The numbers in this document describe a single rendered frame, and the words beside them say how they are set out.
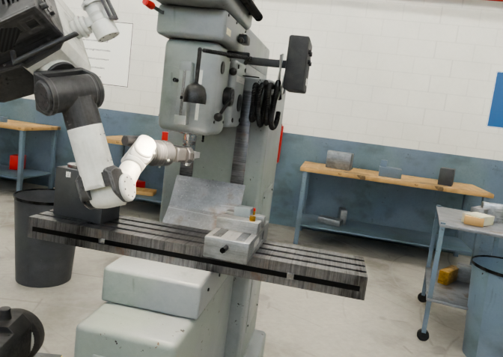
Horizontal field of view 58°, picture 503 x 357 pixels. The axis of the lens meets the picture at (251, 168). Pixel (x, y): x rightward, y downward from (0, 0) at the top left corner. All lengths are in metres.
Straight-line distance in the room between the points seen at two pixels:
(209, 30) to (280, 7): 4.48
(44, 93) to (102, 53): 5.43
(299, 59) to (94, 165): 0.93
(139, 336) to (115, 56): 5.40
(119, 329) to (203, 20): 1.00
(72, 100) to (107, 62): 5.38
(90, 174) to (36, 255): 2.34
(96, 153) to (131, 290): 0.54
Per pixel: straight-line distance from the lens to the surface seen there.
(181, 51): 1.61
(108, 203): 1.29
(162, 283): 1.54
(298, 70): 1.81
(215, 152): 2.04
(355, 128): 5.80
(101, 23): 1.39
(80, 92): 1.24
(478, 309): 3.34
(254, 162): 2.00
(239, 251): 1.48
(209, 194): 2.03
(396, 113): 5.84
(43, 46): 1.28
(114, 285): 1.61
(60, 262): 3.58
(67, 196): 1.87
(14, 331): 1.79
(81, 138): 1.24
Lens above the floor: 1.41
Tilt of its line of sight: 7 degrees down
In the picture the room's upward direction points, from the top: 7 degrees clockwise
